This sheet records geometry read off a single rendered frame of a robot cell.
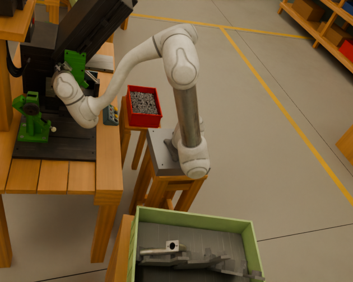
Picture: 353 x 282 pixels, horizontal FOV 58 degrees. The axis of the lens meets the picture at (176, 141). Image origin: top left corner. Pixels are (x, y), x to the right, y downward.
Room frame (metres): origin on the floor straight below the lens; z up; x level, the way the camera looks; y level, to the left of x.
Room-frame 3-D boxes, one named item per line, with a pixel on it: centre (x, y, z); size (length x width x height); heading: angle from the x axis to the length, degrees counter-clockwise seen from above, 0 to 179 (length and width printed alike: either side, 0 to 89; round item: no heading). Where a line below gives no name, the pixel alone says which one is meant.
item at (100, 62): (1.64, 0.74, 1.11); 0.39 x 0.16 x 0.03; 115
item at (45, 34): (1.57, 0.97, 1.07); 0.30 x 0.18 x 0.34; 25
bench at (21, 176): (1.53, 0.80, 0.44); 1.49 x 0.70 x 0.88; 25
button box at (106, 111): (1.48, 0.45, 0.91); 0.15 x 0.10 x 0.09; 25
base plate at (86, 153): (1.53, 0.80, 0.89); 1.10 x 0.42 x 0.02; 25
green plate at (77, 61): (1.49, 0.71, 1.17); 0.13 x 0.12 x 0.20; 25
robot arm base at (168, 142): (1.44, -0.03, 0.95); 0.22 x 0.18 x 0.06; 38
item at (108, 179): (1.64, 0.54, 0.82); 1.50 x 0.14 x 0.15; 25
